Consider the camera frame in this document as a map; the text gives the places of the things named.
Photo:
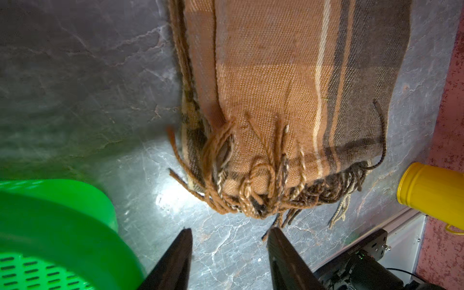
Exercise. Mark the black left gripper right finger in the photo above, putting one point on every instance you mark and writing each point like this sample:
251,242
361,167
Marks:
288,270

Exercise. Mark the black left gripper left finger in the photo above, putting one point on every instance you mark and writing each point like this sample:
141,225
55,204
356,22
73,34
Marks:
172,271

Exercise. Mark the brown plaid fringed scarf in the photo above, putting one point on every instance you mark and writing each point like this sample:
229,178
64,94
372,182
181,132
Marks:
285,103

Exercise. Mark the green plastic basket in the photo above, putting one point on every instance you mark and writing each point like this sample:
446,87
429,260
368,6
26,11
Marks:
63,235

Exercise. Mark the yellow metal pencil cup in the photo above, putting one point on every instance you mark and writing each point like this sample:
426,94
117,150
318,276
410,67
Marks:
436,192

